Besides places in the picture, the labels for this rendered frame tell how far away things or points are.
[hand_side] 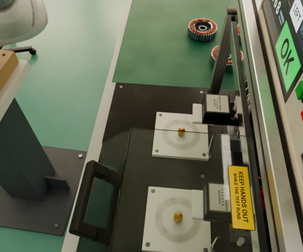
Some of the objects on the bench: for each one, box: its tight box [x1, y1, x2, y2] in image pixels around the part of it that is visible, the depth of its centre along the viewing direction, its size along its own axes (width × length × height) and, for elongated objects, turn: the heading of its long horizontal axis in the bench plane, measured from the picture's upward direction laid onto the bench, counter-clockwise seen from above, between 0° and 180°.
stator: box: [188, 18, 218, 42], centre depth 113 cm, size 11×11×4 cm
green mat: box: [112, 0, 246, 90], centre depth 115 cm, size 94×61×1 cm, turn 85°
